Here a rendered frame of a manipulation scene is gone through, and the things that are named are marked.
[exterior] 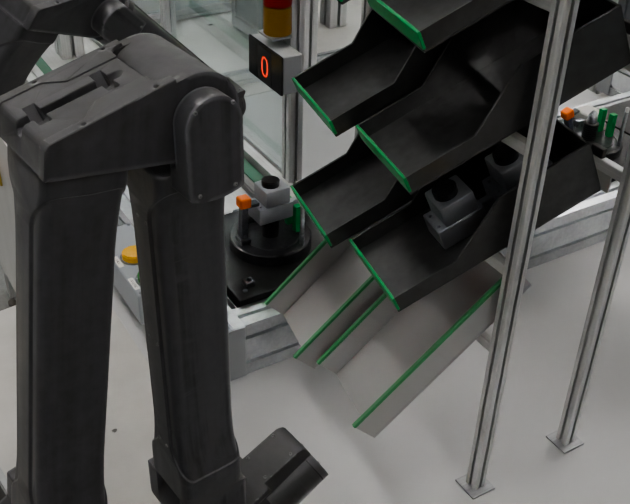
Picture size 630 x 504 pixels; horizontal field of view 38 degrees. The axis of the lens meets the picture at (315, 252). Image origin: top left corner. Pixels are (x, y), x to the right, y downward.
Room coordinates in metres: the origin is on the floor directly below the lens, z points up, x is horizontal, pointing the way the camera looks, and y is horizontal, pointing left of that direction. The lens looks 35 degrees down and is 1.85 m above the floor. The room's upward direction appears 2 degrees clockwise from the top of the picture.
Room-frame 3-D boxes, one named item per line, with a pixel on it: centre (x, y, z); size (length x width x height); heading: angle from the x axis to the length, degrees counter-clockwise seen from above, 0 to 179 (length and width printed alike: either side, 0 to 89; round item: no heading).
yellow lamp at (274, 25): (1.51, 0.08, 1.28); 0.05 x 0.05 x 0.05
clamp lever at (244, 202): (1.26, 0.11, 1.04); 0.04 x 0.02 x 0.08; 122
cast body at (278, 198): (1.29, 0.07, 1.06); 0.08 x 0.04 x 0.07; 123
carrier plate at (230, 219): (1.29, 0.08, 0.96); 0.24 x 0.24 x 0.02; 32
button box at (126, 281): (1.25, 0.30, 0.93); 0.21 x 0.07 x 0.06; 32
